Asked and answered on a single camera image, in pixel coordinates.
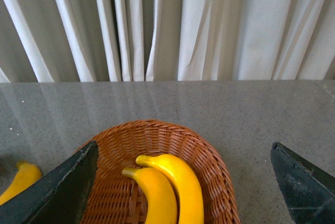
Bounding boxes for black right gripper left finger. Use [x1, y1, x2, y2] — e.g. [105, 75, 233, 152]
[1, 141, 99, 223]

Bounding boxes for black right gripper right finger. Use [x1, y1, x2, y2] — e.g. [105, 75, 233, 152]
[271, 142, 334, 223]

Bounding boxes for yellow banana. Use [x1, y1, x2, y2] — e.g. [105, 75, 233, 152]
[136, 154, 205, 223]
[121, 167, 178, 223]
[1, 160, 42, 205]

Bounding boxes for brown wicker basket right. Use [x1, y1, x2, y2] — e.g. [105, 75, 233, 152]
[82, 120, 240, 223]

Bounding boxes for yellow banana front in basket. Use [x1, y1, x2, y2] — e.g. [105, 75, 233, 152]
[121, 167, 178, 223]

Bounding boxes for white pleated curtain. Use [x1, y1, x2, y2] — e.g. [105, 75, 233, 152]
[1, 0, 334, 83]

